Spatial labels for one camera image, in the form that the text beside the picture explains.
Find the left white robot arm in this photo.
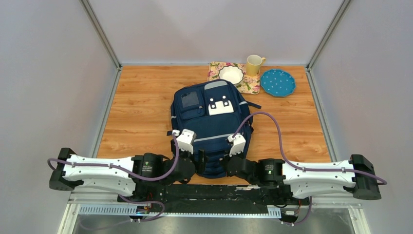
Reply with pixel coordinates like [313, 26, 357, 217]
[47, 148, 197, 202]

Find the blue polka dot plate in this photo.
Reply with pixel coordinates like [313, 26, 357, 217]
[260, 69, 296, 98]

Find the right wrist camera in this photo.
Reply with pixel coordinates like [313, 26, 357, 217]
[227, 133, 246, 157]

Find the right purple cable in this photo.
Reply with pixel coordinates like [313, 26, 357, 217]
[232, 112, 388, 226]

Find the purple cable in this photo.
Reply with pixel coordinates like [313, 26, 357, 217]
[232, 112, 388, 226]
[47, 134, 180, 223]

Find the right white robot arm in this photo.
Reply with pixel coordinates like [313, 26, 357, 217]
[220, 154, 381, 204]

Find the white scalloped bowl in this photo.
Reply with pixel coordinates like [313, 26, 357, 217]
[218, 66, 244, 85]

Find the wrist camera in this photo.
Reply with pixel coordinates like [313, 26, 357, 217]
[227, 133, 246, 157]
[172, 129, 196, 154]

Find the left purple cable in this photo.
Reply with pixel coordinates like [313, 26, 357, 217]
[47, 134, 180, 223]

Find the yellow mug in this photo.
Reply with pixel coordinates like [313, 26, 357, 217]
[245, 55, 266, 77]

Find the navy blue school backpack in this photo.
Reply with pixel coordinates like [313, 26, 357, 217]
[170, 79, 261, 179]

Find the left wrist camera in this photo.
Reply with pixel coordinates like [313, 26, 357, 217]
[172, 129, 196, 154]

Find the floral placemat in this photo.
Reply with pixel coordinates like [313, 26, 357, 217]
[207, 61, 260, 94]

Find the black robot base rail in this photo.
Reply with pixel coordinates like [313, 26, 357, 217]
[117, 185, 311, 222]

